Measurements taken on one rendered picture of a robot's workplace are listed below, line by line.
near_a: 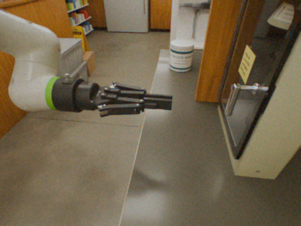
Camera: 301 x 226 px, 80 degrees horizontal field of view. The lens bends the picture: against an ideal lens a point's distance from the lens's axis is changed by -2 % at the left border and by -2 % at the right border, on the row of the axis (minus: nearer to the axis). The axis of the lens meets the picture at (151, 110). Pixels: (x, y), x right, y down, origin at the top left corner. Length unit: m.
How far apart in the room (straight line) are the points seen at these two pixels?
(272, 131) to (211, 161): 0.21
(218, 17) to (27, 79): 0.61
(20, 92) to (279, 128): 0.62
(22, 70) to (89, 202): 1.25
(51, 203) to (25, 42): 1.37
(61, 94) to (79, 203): 1.25
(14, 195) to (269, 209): 1.75
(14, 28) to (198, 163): 0.60
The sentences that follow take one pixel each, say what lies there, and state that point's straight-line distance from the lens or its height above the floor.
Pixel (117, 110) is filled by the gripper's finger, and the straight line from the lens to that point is 0.44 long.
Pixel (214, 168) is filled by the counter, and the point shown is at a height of 0.94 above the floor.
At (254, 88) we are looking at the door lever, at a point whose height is 1.20.
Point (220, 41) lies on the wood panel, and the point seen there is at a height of 1.21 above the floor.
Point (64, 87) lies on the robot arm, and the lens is 0.50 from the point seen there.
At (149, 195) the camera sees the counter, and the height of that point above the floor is 0.94.
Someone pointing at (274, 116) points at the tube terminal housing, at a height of 1.17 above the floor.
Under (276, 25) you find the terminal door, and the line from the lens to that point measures 0.45.
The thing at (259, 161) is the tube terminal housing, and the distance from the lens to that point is 0.57.
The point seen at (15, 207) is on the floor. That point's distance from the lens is 1.85.
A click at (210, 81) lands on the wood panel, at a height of 1.04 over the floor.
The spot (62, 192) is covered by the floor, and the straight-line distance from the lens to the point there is 1.75.
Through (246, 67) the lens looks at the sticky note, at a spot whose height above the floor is 1.21.
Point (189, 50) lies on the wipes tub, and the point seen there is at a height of 1.07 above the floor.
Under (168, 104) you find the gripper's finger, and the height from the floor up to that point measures 1.15.
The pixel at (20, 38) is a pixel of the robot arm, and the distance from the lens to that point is 0.55.
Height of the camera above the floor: 1.41
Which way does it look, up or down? 38 degrees down
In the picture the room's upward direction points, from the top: straight up
